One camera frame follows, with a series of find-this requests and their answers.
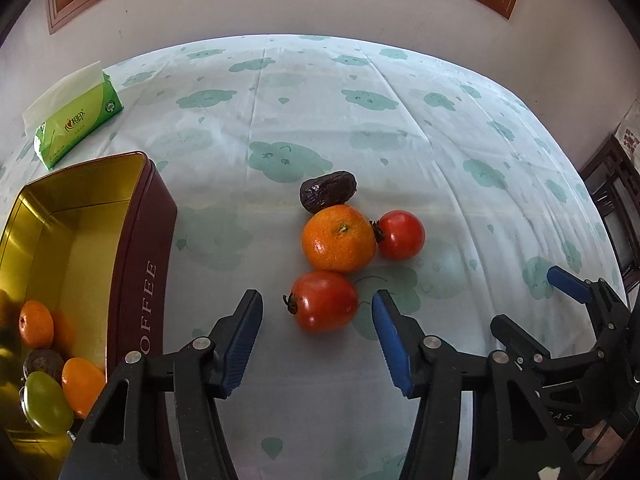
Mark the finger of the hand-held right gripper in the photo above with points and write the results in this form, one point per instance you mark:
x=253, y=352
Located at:
x=570, y=285
x=515, y=335

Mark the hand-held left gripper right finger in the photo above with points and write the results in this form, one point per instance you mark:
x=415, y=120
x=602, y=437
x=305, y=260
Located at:
x=395, y=355

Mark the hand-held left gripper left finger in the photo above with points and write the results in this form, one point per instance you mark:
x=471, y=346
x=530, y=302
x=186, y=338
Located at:
x=242, y=350

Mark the red tomato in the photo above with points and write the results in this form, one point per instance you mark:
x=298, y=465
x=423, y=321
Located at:
x=398, y=235
x=322, y=301

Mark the large orange mandarin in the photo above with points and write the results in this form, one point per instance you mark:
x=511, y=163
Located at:
x=338, y=238

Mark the dark dried date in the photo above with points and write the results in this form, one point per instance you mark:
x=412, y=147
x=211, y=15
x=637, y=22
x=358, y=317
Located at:
x=327, y=191

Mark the gold and red tin box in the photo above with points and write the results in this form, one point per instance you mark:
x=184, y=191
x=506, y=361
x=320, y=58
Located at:
x=90, y=240

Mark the dark passion fruit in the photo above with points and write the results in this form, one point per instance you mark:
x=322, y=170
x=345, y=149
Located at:
x=42, y=362

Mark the green tomato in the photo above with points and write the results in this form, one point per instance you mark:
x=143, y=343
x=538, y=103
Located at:
x=47, y=402

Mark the person's right hand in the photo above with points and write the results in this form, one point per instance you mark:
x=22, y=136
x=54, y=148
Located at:
x=602, y=442

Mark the dark wooden cabinet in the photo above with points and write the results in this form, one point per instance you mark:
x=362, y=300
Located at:
x=612, y=195

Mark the green tissue pack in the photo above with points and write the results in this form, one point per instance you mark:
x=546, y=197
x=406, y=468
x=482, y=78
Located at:
x=75, y=120

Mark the wall calendar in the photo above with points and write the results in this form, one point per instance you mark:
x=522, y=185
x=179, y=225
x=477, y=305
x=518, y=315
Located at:
x=631, y=135

